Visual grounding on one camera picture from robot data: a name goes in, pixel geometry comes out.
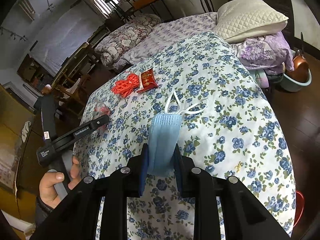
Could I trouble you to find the teal plastic basin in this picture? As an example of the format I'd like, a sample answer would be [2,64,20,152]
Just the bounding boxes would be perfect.
[280,69,312,93]

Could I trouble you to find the copper pot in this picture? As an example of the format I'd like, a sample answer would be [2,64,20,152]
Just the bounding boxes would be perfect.
[285,32,309,83]

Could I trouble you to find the wooden desk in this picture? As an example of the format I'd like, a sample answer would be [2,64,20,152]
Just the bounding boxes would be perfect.
[51,42,102,88]

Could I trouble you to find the white quilted pillow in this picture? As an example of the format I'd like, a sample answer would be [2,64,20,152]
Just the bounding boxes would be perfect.
[214,0,289,43]

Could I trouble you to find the purple floral bed sheet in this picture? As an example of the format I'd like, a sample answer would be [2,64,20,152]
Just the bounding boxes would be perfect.
[111,12,217,71]

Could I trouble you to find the folded purple blanket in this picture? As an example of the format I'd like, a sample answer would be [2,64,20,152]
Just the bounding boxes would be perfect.
[230,31,294,72]

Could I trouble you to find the small red candy packet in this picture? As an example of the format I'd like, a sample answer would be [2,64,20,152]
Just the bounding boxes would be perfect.
[137,68,158,94]

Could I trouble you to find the folded dark floral quilt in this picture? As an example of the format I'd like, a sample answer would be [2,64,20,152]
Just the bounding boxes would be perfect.
[94,14,162,69]

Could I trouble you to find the left hand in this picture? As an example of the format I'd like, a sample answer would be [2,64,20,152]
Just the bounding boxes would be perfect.
[39,156,81,209]

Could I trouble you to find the red mesh net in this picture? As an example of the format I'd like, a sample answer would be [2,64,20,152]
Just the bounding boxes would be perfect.
[111,73,139,98]

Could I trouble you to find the clear plastic wrapper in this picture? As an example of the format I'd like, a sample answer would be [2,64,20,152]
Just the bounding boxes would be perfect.
[93,99,111,135]

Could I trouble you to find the blue face mask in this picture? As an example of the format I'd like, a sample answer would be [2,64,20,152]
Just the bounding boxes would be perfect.
[146,90,208,177]

